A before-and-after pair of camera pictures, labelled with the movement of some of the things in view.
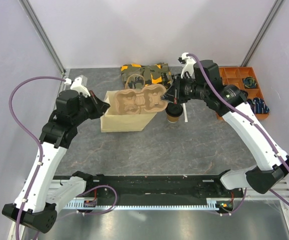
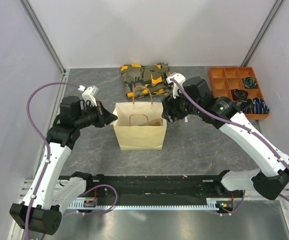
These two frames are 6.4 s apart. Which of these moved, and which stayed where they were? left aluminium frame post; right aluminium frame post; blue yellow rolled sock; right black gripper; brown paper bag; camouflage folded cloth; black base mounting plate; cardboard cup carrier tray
Moved: cardboard cup carrier tray; right black gripper; brown paper bag
Stayed: left aluminium frame post; right aluminium frame post; black base mounting plate; blue yellow rolled sock; camouflage folded cloth
